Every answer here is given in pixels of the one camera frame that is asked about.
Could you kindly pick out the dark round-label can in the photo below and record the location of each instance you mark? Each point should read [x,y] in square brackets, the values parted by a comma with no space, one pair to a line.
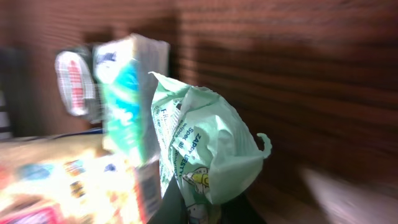
[77,86]

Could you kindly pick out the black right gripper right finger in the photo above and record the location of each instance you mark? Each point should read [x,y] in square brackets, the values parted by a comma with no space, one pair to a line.
[240,211]

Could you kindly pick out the orange wet wipes pack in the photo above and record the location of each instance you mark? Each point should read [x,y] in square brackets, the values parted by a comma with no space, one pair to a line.
[68,179]

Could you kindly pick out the mint green snack packet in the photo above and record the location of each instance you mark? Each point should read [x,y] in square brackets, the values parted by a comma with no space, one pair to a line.
[205,147]

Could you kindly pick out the orange small snack pack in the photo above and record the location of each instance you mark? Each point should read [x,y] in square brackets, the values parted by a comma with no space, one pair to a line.
[148,189]

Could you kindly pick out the teal small tissue pack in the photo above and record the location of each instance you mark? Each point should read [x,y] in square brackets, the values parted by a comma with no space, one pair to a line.
[125,70]

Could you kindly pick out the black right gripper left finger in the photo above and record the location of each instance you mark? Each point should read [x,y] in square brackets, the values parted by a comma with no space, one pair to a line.
[172,209]

